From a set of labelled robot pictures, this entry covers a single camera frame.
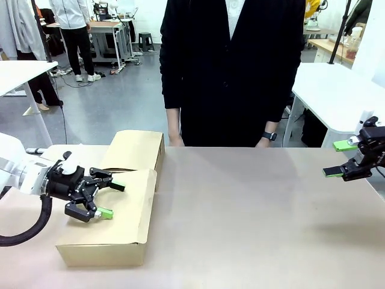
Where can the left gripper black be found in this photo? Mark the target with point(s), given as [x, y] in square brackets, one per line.
[66, 185]

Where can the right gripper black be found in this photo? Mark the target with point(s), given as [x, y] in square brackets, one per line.
[374, 147]

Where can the cardboard box with lid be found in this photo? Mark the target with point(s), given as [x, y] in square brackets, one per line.
[126, 222]
[135, 147]

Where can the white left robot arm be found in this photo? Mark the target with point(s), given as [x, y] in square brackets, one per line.
[18, 168]

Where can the person's right forearm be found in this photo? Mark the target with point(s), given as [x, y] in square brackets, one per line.
[173, 117]

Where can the person's left forearm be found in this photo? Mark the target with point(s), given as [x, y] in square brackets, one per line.
[278, 111]

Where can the person's left hand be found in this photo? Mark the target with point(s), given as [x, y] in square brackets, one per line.
[263, 144]

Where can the person's right hand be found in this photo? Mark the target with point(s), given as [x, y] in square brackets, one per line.
[175, 140]

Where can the black bag under desk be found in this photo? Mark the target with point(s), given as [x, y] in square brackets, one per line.
[312, 129]

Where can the dark wristwatch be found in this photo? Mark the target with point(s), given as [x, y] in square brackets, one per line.
[270, 136]

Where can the wooden top bench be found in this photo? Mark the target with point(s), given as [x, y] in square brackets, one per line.
[322, 46]

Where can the clear plastic jar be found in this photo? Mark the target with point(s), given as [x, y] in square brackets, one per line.
[353, 42]

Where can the black stand pole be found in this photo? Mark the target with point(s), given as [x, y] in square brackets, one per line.
[338, 36]

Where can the person in black cardigan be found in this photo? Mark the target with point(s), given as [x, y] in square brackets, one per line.
[228, 75]

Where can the white desk with white leg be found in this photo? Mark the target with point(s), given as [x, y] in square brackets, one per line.
[18, 72]

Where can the person in dark jacket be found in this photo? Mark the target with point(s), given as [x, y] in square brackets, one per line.
[359, 12]

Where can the person in yellow top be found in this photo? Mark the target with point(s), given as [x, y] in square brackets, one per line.
[309, 7]

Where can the black tripod pole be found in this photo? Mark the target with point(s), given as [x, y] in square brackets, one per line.
[45, 42]

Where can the dark step stool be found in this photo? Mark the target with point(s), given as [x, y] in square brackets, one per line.
[146, 40]

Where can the person in white jacket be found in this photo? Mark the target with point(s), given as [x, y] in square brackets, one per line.
[72, 30]

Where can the background workbench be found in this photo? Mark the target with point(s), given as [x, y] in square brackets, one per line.
[105, 27]

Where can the person in grey coat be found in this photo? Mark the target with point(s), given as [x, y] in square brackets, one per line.
[21, 30]

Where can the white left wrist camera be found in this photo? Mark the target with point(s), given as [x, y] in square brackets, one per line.
[70, 165]

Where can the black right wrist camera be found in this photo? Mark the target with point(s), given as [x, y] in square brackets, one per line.
[370, 122]

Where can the white desk with white frame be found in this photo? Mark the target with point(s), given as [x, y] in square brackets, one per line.
[328, 90]

